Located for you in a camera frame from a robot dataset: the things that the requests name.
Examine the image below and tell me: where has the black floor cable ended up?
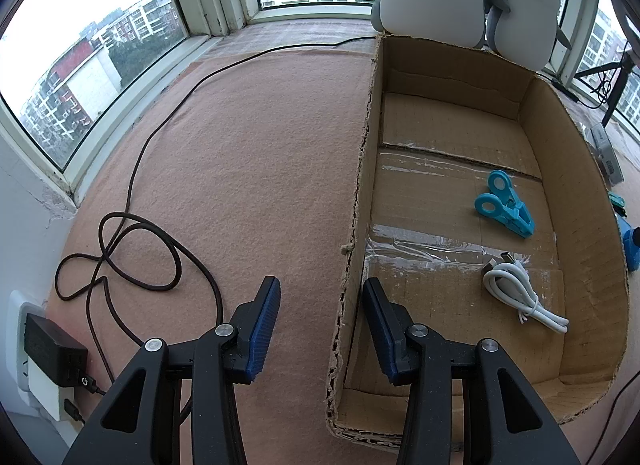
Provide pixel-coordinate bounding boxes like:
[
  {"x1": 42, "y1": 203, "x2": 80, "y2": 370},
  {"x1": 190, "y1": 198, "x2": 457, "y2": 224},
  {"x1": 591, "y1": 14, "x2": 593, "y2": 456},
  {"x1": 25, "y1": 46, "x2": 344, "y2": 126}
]
[{"x1": 602, "y1": 375, "x2": 637, "y2": 427}]

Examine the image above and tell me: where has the small blue clip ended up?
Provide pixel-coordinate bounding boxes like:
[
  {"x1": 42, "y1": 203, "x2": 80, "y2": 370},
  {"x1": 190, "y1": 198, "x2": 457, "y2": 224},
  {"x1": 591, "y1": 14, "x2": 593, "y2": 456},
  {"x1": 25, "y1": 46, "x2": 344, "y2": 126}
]
[{"x1": 474, "y1": 170, "x2": 536, "y2": 240}]

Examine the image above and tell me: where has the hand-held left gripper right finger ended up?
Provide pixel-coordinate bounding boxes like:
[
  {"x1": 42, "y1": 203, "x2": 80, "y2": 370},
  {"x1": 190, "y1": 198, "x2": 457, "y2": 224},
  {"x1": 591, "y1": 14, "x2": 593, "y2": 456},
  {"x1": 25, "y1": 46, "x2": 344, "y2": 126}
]
[{"x1": 361, "y1": 277, "x2": 581, "y2": 465}]

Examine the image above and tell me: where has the blue phone stand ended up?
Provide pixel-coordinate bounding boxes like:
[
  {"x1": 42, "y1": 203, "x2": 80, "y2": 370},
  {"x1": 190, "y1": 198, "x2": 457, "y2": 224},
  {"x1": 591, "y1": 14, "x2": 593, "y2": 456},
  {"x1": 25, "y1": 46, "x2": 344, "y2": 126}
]
[{"x1": 619, "y1": 217, "x2": 640, "y2": 272}]

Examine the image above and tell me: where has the cardboard box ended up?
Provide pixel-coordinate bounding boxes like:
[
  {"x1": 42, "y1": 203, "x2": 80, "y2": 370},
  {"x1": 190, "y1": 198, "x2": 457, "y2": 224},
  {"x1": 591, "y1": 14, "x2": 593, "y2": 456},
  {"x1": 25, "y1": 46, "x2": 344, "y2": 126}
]
[{"x1": 326, "y1": 32, "x2": 630, "y2": 448}]

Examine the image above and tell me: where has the thin black cable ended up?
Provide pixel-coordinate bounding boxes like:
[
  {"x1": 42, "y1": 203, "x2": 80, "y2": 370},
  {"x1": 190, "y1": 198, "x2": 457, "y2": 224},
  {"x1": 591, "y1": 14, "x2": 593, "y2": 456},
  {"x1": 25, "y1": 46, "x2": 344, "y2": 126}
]
[{"x1": 550, "y1": 77, "x2": 603, "y2": 110}]

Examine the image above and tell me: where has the white power adapter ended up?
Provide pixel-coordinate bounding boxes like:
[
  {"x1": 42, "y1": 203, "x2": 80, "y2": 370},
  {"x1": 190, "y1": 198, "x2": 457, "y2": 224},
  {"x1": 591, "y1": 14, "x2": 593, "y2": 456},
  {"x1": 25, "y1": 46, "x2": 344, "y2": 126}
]
[{"x1": 27, "y1": 360, "x2": 76, "y2": 421}]

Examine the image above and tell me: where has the black power cable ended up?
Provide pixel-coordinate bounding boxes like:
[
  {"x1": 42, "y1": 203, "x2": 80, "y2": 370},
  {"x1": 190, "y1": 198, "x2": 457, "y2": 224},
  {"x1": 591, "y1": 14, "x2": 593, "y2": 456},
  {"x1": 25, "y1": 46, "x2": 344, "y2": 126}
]
[{"x1": 55, "y1": 36, "x2": 383, "y2": 396}]

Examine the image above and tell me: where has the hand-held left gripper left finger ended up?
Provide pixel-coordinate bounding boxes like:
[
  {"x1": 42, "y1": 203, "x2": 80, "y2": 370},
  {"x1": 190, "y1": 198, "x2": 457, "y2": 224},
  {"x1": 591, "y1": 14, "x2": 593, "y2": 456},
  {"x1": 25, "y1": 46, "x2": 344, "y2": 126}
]
[{"x1": 60, "y1": 276, "x2": 282, "y2": 465}]

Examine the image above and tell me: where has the black power adapter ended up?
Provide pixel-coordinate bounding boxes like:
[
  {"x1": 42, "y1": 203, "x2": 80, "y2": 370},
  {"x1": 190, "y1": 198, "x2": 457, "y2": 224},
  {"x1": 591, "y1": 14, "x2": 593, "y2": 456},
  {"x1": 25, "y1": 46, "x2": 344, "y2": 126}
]
[{"x1": 23, "y1": 313, "x2": 89, "y2": 390}]

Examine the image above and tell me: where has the white usb cable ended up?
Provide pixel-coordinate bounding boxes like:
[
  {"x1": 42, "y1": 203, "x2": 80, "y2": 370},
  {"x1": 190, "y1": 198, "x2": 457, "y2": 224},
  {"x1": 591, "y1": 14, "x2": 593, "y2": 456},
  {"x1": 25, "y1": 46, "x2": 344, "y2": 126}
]
[{"x1": 482, "y1": 251, "x2": 570, "y2": 333}]

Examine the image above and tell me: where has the white wall socket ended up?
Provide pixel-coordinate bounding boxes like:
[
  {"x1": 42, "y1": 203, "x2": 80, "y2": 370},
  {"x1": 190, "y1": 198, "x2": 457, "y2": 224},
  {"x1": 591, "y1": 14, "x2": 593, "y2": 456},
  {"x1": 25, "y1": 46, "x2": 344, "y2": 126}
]
[{"x1": 5, "y1": 290, "x2": 41, "y2": 391}]

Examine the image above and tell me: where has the grey box device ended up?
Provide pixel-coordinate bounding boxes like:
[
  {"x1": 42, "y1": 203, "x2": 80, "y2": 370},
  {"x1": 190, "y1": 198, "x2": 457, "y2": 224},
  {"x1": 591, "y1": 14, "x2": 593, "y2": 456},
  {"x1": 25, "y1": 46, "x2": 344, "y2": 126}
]
[{"x1": 587, "y1": 124, "x2": 625, "y2": 186}]

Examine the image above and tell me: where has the black usb plug cable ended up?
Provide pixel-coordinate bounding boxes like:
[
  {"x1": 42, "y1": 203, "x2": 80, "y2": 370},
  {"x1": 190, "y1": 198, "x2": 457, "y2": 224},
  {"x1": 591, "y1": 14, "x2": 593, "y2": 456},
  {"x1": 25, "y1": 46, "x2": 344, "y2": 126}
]
[{"x1": 64, "y1": 397, "x2": 86, "y2": 425}]

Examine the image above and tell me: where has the black tripod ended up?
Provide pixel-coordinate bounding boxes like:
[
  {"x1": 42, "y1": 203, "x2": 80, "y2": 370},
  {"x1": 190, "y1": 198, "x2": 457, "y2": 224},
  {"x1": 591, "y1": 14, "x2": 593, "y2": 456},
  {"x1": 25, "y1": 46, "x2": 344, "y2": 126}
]
[{"x1": 574, "y1": 0, "x2": 640, "y2": 128}]

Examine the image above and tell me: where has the pink felt mat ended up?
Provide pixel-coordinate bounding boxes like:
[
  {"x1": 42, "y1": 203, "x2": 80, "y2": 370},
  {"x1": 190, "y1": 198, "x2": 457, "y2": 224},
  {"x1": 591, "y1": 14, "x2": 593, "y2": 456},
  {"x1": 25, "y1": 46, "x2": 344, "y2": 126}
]
[{"x1": 45, "y1": 20, "x2": 640, "y2": 465}]

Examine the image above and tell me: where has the small grey penguin plush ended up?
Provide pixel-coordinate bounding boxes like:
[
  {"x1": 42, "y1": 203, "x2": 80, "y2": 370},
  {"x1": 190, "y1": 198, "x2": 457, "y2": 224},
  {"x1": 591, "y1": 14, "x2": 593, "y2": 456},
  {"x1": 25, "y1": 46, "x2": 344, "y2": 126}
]
[{"x1": 485, "y1": 0, "x2": 573, "y2": 73}]

